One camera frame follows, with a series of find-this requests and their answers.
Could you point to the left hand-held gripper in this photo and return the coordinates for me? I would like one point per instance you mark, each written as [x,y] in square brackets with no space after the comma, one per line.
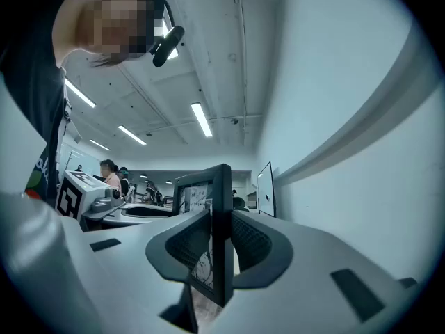
[71,197]

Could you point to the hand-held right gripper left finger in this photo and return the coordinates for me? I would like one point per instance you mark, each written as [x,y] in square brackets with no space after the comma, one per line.
[132,273]

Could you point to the ceiling conduit pipe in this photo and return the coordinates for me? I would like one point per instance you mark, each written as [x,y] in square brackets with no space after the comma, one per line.
[244,64]

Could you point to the black-framed whiteboard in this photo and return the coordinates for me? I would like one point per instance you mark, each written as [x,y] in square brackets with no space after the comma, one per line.
[266,190]

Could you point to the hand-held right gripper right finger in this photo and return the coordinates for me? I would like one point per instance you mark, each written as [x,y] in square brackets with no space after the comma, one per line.
[306,273]

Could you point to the person's head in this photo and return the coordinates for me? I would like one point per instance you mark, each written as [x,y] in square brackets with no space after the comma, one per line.
[111,26]

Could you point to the dark printed t-shirt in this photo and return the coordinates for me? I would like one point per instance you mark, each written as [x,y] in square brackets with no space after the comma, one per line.
[31,82]

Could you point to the black framed picture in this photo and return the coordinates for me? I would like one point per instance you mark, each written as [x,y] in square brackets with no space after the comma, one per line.
[222,200]

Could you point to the ceiling dome camera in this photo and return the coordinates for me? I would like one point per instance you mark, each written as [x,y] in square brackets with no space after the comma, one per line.
[235,120]

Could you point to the long ceiling light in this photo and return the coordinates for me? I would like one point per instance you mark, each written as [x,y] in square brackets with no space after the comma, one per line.
[131,135]
[201,119]
[99,145]
[80,93]
[170,30]

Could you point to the black head-worn camera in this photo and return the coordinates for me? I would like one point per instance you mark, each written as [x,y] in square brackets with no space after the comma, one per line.
[168,45]

